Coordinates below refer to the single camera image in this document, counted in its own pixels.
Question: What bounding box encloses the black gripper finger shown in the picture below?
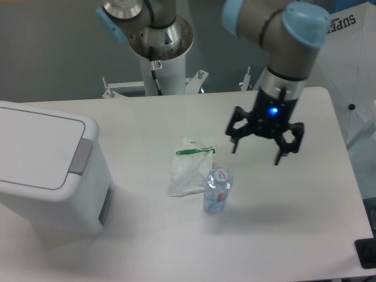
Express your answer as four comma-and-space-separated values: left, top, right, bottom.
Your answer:
225, 106, 256, 154
273, 121, 305, 166

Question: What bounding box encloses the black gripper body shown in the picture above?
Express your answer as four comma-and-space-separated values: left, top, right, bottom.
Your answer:
250, 86, 297, 139

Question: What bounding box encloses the white push-button trash can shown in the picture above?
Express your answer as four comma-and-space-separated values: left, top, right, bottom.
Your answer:
1, 101, 115, 235

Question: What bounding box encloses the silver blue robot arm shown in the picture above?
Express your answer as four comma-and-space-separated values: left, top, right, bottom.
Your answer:
96, 1, 331, 160

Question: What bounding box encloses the white green plastic bag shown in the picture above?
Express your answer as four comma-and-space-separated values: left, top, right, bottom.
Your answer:
167, 136, 217, 197

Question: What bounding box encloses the clear plastic water bottle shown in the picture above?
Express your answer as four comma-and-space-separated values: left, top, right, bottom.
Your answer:
203, 167, 234, 213

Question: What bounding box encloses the white Superior umbrella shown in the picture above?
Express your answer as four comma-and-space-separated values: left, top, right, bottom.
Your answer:
308, 1, 375, 155

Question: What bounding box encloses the black device at edge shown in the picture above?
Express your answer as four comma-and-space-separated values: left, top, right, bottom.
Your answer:
354, 238, 375, 269

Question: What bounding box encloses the white metal base frame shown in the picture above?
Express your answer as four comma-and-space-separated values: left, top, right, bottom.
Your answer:
101, 66, 262, 99

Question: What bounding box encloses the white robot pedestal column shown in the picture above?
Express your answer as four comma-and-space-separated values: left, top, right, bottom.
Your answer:
128, 15, 195, 96

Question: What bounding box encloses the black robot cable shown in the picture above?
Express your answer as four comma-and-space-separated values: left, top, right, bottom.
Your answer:
148, 45, 164, 96

